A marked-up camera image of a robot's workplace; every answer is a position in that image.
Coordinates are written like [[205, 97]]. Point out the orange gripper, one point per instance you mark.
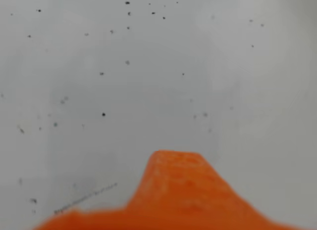
[[181, 188]]

